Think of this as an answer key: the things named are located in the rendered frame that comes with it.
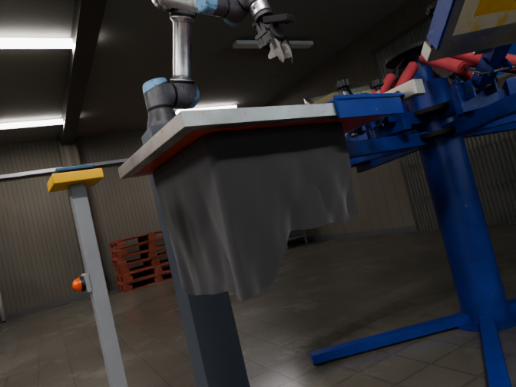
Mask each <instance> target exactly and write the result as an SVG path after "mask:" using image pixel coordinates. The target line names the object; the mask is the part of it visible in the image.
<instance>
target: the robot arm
mask: <svg viewBox="0 0 516 387"><path fill-rule="evenodd" d="M152 2H153V3H154V5H155V6H156V7H157V8H159V9H160V10H162V11H165V12H169V13H170V20H171V21H172V22H173V77H172V78H171V79H170V83H167V79H166V78H155V79H151V80H149V81H147V82H145V83H144V85H143V95H144V99H145V103H146V106H147V113H148V121H147V128H149V127H150V125H158V124H167V123H168V122H169V121H170V120H172V119H173V118H174V117H175V116H176V114H175V112H174V109H184V110H185V109H191V108H194V107H195V106H196V104H197V103H198V101H199V97H200V92H199V90H198V87H197V86H196V85H194V79H192V77H191V42H192V23H193V22H194V21H195V17H197V16H198V15H199V13H203V14H205V15H212V16H217V17H220V18H223V20H224V21H225V22H226V23H227V24H228V25H230V26H231V27H236V26H237V25H238V24H239V23H241V22H242V21H243V19H244V18H245V17H246V16H247V15H248V14H249V13H250V12H251V15H252V16H253V19H254V20H255V22H254V23H253V24H252V26H253V28H256V30H257V32H258V35H257V36H256V37H254V38H255V39H256V42H257V44H258V46H259V48H260V49H265V50H270V53H269V54H268V59H273V58H276V57H278V58H279V60H281V62H282V63H284V59H286V58H288V59H289V62H290V64H292V63H293V56H292V51H291V47H290V44H289V41H288V39H287V37H286V36H285V34H284V33H283V30H282V29H281V28H280V27H279V26H278V25H279V24H289V23H293V22H294V15H291V14H289V13H284V14H279V15H273V13H272V10H271V7H270V5H269V3H268V1H267V0H152ZM280 41H281V42H282V43H280Z"/></svg>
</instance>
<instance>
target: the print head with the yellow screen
mask: <svg viewBox="0 0 516 387"><path fill-rule="evenodd" d="M426 14H427V15H428V16H431V17H432V22H431V25H430V28H429V30H428V35H427V39H428V41H425V42H424V45H423V47H422V52H421V54H422V56H423V57H424V58H425V60H426V61H434V60H438V59H442V58H449V57H452V56H456V55H463V54H467V53H470V52H471V53H472V54H473V55H478V54H482V53H483V54H482V56H481V59H480V61H479V62H478V66H477V68H476V69H475V70H477V71H483V72H480V73H476V72H475V73H474V74H473V76H472V78H471V79H472V80H473V81H474V82H475V85H474V88H475V91H476V92H477V93H478V92H482V91H484V90H485V89H489V88H492V83H493V81H494V79H495V77H496V75H497V73H498V72H499V71H507V72H510V71H511V69H513V68H516V65H513V64H512V63H511V62H510V61H509V60H508V59H507V58H506V55H507V53H508V51H509V49H510V47H511V45H512V44H513V43H516V0H438V1H437V4H436V3H435V2H433V3H432V4H431V5H429V6H428V7H427V11H426ZM501 66H502V67H503V68H500V67H501Z"/></svg>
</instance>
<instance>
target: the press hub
mask: <svg viewBox="0 0 516 387"><path fill-rule="evenodd" d="M425 41H428V39H426V40H424V41H419V42H416V43H414V44H412V45H409V46H407V47H405V48H403V49H401V50H399V51H397V52H396V53H394V54H392V55H391V56H389V57H388V58H387V59H386V61H385V67H386V68H388V69H396V67H397V65H398V64H399V62H400V61H402V59H403V58H405V60H404V61H403V62H402V67H401V68H404V67H405V66H406V64H407V63H409V62H412V61H413V62H415V60H416V58H417V57H415V56H412V55H410V54H414V55H419V54H420V52H421V50H422V47H423V45H424V42H425ZM416 63H417V64H418V70H417V71H416V73H415V76H414V77H413V79H422V81H423V84H424V87H425V93H424V94H422V95H419V96H418V97H416V98H413V99H411V100H408V101H407V104H408V109H409V111H414V115H415V117H417V116H425V115H428V119H429V123H427V124H423V125H421V126H417V127H414V128H415V129H414V130H415V133H420V132H426V131H432V132H429V133H427V134H422V135H420V139H421V140H426V139H431V138H434V140H435V143H434V144H430V145H428V146H425V147H419V150H420V154H421V157H422V163H423V166H424V169H425V174H426V177H427V181H428V186H429V190H430V192H431V195H432V201H433V204H434V208H435V212H436V216H437V219H438V225H439V228H440V231H441V234H442V239H443V243H444V246H445V251H446V254H447V257H448V263H449V266H450V270H451V274H452V278H453V281H454V284H455V290H456V293H457V296H458V301H459V305H460V308H461V312H463V313H464V314H467V315H469V317H470V320H471V323H469V324H466V325H463V326H458V327H455V328H457V329H462V330H466V331H473V332H480V331H481V330H480V324H479V319H478V316H486V315H493V316H494V320H495V324H496V327H497V330H503V329H509V328H512V327H515V326H516V312H512V313H510V310H509V307H508V302H507V299H506V295H505V292H504V287H503V284H502V281H501V276H500V273H499V269H498V265H497V261H496V258H495V253H494V250H493V246H492V243H491V238H490V235H489V232H488V227H487V224H486V220H485V215H484V212H483V209H482V206H481V201H480V197H479V195H478V189H477V186H476V183H475V178H474V174H473V171H472V168H471V163H470V160H469V157H468V152H467V148H466V146H465V140H464V137H463V135H461V134H460V135H458V136H455V137H449V138H444V135H446V134H449V133H451V132H453V131H455V126H452V127H447V128H443V129H442V126H443V125H445V124H448V123H450V122H452V121H454V120H456V119H458V116H457V114H456V115H454V116H452V117H447V118H443V119H439V116H438V112H439V111H441V110H443V109H445V108H447V107H449V103H448V102H446V101H448V100H450V99H452V95H451V92H450V85H449V82H448V79H447V78H434V75H433V71H432V66H429V65H426V64H422V63H420V61H419V59H418V60H417V62H416ZM461 312H460V313H461Z"/></svg>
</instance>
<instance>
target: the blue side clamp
mask: <svg viewBox="0 0 516 387"><path fill-rule="evenodd" d="M327 103H335V106H336V112H337V115H338V119H343V118H352V117H370V116H379V115H389V114H403V113H404V110H403V107H402V102H401V98H400V95H399V93H381V94H339V95H334V96H333V99H332V100H331V101H329V102H327ZM327 103H326V104H327Z"/></svg>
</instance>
